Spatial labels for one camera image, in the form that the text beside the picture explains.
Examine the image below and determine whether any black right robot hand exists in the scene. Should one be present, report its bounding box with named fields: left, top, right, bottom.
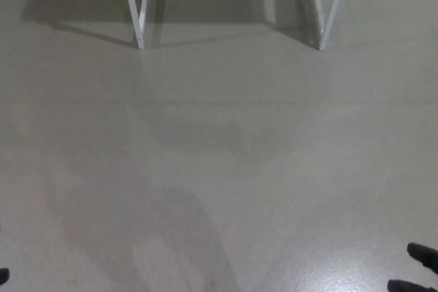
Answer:
left=387, top=242, right=438, bottom=292

